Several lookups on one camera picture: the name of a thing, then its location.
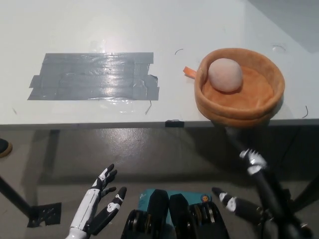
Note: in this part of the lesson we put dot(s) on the black teal robot torso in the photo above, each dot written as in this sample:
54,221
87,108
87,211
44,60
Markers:
178,214

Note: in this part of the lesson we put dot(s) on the orange soft plush plate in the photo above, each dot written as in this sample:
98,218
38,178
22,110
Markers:
249,99

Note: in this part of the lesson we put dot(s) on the white plush dumpling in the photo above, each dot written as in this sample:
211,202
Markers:
225,74

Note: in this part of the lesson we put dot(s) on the dark shoe tan sole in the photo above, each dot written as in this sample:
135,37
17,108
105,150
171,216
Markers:
4,147

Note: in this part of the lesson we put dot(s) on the small black tape piece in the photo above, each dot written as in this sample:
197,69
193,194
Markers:
174,123

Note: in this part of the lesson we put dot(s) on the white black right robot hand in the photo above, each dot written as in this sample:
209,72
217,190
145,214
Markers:
270,199

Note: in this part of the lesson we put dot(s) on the small clear tape piece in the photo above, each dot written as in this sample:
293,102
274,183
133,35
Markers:
279,47

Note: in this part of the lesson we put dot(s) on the grey duct tape patch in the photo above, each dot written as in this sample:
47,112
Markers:
94,77

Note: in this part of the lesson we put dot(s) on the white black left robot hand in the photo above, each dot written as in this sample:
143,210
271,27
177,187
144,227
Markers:
86,206

